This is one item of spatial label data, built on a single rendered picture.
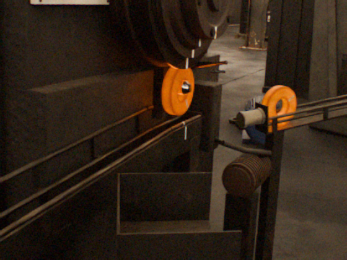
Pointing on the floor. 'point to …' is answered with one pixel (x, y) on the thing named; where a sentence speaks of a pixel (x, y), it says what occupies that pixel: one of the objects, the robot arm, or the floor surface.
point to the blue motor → (253, 138)
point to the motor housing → (244, 197)
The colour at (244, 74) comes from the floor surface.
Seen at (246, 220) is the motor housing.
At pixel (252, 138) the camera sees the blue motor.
